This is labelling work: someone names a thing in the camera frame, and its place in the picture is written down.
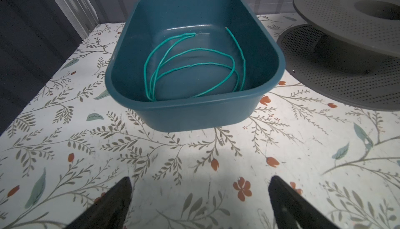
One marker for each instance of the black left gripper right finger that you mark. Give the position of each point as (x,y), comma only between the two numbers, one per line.
(292,211)

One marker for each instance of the teal plastic tub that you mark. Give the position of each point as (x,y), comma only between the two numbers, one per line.
(184,65)

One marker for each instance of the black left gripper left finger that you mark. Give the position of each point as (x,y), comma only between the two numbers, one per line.
(109,212)

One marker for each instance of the grey perforated cable spool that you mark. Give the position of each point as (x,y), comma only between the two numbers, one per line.
(347,50)

